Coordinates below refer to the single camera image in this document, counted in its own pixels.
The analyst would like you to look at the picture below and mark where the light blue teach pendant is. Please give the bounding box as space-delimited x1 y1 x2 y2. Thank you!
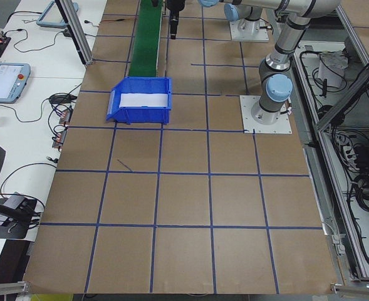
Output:
36 0 80 29
0 62 32 104

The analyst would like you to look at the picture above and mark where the short aluminium profile bar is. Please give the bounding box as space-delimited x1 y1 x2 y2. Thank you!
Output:
330 282 369 294
0 281 31 295

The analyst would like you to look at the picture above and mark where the green conveyor belt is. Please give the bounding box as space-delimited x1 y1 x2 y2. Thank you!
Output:
128 0 164 78

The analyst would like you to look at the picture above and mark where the white power strip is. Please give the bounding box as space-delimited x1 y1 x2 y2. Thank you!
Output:
336 131 365 172

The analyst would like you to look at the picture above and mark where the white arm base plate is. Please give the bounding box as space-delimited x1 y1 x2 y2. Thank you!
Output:
239 95 294 135
229 18 271 43

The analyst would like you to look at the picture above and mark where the black power adapter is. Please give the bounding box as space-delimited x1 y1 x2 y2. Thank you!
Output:
48 93 78 105

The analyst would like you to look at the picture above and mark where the white foam liner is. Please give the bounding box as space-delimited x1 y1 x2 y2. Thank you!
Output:
119 92 169 108

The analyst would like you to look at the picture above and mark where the white paper-wrapped box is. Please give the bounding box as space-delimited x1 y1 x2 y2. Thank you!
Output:
318 51 350 89

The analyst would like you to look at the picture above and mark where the small circuit board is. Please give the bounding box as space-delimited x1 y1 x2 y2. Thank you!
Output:
58 107 74 127
51 127 68 152

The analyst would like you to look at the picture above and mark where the aluminium profile post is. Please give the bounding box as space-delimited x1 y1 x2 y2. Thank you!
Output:
54 0 95 66

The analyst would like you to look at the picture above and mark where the coiled black cable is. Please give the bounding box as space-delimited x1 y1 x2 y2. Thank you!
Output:
346 169 369 214

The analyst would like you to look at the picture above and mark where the blue plastic storage bin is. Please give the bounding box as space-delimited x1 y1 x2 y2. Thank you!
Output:
105 76 174 126

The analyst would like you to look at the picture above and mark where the V-shaped metal bar frame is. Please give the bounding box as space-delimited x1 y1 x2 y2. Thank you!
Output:
292 0 369 283

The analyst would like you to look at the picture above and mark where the white side desk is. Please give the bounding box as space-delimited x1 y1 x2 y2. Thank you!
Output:
0 0 108 283

